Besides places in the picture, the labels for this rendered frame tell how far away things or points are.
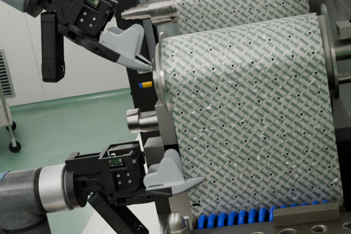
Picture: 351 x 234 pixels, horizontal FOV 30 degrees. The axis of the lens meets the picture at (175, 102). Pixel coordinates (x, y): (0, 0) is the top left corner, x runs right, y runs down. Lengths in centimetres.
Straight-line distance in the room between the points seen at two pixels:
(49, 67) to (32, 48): 598
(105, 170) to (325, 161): 33
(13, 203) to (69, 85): 595
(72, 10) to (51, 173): 26
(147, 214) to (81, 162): 44
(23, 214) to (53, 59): 25
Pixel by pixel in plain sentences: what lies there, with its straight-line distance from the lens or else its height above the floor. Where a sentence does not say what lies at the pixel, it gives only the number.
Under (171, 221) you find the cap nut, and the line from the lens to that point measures 98.
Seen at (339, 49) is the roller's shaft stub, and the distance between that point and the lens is 102.
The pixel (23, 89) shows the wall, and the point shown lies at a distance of 718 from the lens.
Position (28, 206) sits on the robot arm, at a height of 110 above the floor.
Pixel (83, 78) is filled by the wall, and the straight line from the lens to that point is 694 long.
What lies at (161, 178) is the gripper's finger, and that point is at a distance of 101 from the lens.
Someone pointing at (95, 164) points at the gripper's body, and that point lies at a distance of 103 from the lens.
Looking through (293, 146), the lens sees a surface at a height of 113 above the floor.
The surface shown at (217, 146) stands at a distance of 101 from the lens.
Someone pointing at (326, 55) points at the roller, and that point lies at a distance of 98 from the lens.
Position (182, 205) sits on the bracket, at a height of 102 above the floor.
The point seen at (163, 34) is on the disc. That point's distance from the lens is 103.
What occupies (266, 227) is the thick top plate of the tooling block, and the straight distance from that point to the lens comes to 99.
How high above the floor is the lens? 146
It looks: 14 degrees down
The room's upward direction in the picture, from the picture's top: 11 degrees counter-clockwise
